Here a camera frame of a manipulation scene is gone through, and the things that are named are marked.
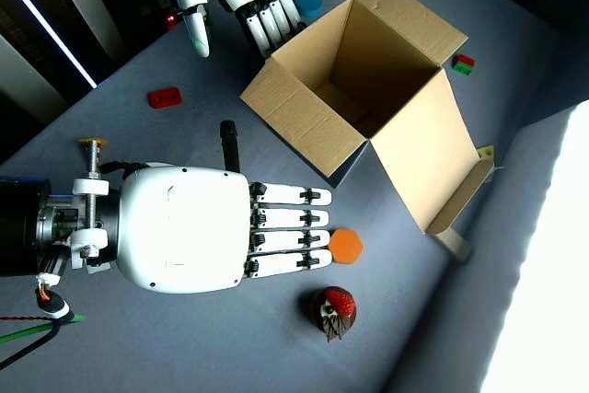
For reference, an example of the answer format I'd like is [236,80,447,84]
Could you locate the grey table cloth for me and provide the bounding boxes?
[0,0,589,393]

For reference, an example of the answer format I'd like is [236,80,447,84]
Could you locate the red and green brick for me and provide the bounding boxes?
[451,53,477,77]

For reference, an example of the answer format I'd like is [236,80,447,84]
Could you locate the blue round block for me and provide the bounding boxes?
[294,0,324,19]

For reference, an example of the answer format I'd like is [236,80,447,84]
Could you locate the open cardboard box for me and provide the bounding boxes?
[239,0,503,263]

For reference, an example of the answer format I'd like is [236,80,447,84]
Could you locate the red two-hole brick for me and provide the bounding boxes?
[147,87,184,110]

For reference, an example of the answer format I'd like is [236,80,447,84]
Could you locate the toy cupcake with strawberry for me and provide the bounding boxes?
[308,285,358,344]

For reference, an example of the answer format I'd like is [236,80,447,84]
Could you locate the orange hexagon block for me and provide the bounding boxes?
[328,227,365,266]

